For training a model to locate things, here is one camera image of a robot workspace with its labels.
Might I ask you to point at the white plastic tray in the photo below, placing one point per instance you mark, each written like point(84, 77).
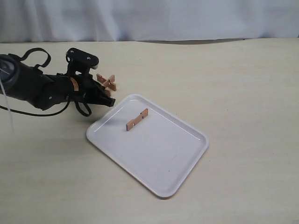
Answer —
point(159, 152)

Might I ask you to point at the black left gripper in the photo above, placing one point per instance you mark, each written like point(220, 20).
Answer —
point(80, 88)

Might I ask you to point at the wooden notched piece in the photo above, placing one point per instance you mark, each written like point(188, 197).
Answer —
point(110, 83)
point(108, 92)
point(137, 120)
point(100, 78)

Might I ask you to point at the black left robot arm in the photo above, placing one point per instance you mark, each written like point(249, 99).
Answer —
point(42, 91)

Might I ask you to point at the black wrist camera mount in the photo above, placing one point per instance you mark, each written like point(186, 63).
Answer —
point(80, 61)

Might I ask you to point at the white backdrop curtain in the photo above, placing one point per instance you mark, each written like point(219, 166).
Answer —
point(146, 20)

